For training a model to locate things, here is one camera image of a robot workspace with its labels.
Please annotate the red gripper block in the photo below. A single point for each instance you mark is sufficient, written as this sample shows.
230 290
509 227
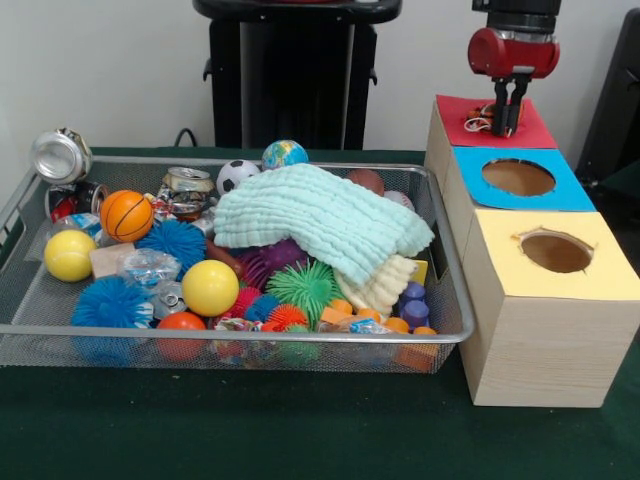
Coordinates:
515 55

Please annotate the orange striped tiger plush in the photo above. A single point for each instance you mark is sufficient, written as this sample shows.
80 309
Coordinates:
482 117

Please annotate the mint green cloth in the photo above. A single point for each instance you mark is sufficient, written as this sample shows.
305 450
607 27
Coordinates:
320 215

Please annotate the crushed silver drink can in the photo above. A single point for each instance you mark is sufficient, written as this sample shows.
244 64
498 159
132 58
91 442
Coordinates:
60 157

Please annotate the wooden three-hole box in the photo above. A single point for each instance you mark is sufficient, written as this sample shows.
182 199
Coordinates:
540 350

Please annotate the shallow clear mesh bin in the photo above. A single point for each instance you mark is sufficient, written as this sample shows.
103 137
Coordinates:
250 350

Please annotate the black upright stand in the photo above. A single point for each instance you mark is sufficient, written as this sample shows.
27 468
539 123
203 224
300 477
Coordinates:
615 100

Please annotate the cream waffle cloth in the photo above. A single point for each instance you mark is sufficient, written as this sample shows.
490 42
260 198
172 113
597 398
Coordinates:
385 285

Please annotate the globe print ball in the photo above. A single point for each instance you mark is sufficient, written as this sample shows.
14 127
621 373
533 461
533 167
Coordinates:
285 154

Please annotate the green spiky ball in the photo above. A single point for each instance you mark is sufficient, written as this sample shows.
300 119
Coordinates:
300 287

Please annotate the smooth yellow ball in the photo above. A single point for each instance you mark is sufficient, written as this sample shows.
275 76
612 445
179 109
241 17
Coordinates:
210 288

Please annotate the blue spiky ball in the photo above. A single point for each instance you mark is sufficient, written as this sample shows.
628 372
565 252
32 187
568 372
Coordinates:
112 302
172 240

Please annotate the dark green table cloth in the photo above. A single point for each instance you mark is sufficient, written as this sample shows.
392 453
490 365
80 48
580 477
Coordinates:
300 430

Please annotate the orange basketball toy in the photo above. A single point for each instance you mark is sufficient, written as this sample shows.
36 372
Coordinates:
126 216

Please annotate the yellow tennis ball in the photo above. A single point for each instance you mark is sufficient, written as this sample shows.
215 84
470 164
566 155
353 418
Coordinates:
70 256

